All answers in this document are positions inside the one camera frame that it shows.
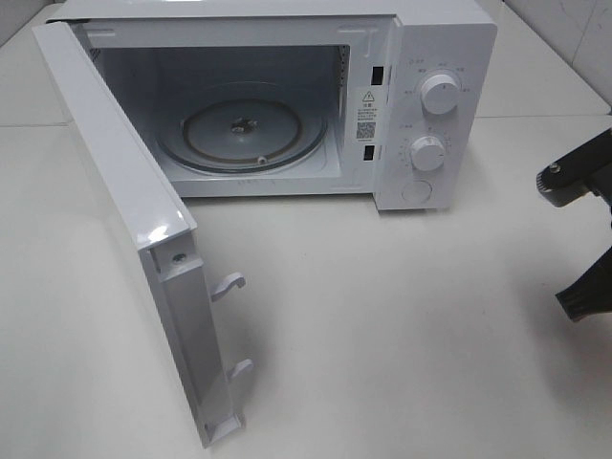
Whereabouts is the white microwave oven body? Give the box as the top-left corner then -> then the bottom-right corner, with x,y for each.
41,1 -> 497,211

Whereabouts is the white microwave door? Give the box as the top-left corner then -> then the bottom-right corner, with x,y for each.
33,22 -> 253,447

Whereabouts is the upper white power knob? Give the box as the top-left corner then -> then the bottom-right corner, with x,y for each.
419,71 -> 461,116

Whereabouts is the white timer knob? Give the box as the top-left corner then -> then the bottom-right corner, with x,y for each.
409,136 -> 446,172

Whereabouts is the round white door button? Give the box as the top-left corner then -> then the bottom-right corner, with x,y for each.
402,180 -> 432,206

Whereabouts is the glass microwave turntable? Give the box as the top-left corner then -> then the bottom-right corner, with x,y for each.
157,81 -> 328,175

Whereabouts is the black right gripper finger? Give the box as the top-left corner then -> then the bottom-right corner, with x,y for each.
556,249 -> 612,322
535,128 -> 611,208

